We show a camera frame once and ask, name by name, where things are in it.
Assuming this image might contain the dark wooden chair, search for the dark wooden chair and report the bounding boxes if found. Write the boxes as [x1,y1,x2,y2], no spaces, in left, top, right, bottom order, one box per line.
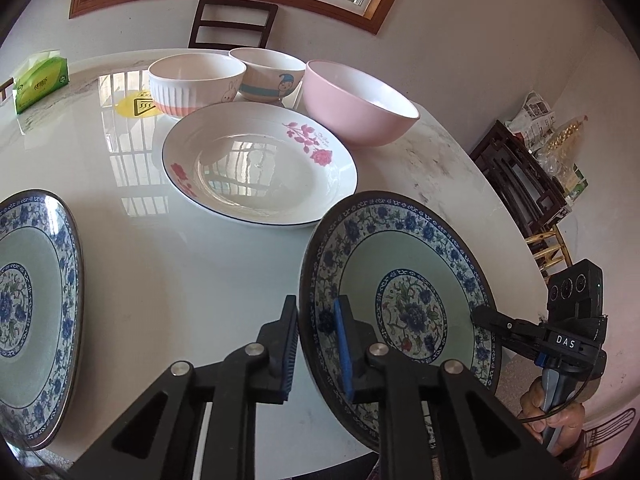
[188,0,279,51]

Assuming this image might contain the blue floral plate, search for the blue floral plate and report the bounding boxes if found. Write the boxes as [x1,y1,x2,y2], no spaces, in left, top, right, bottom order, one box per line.
[1,188,85,450]
[298,191,502,450]

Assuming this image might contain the black cable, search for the black cable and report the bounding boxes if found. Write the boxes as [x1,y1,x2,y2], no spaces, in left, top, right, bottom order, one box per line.
[516,353,609,424]

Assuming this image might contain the white bowl blue band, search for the white bowl blue band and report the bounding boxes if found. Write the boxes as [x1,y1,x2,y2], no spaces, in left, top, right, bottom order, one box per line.
[229,47,306,103]

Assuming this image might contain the white plate pink roses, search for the white plate pink roses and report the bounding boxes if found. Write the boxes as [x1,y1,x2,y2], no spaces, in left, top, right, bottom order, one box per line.
[162,102,358,228]

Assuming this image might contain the gold ornament in wrap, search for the gold ornament in wrap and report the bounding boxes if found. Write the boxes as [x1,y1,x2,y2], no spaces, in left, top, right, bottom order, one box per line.
[536,115,588,197]

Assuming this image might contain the newspaper bundle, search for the newspaper bundle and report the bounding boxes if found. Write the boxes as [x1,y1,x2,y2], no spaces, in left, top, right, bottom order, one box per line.
[506,91,555,152]

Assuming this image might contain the white ribbed rabbit bowl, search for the white ribbed rabbit bowl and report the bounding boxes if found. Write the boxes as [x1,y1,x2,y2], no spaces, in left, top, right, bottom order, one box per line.
[148,52,246,118]

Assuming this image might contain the dark wooden side cabinet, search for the dark wooden side cabinet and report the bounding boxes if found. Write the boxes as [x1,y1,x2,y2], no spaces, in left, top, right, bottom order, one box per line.
[470,120,570,237]

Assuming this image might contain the right hand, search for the right hand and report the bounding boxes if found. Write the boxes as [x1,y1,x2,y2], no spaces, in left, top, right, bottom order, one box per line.
[518,377,585,456]

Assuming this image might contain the large pink bowl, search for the large pink bowl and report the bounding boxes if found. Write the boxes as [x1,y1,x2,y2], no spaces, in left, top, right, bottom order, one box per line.
[302,60,421,148]

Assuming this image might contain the green tissue pack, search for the green tissue pack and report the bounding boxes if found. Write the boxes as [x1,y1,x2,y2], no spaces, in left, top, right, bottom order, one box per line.
[12,50,70,114]

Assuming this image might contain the yellow warning sticker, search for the yellow warning sticker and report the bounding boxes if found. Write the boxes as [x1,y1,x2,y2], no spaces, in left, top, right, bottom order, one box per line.
[115,90,162,118]

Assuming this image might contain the gold metal rack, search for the gold metal rack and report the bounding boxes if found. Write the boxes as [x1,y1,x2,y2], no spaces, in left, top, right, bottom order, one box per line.
[525,224,573,283]

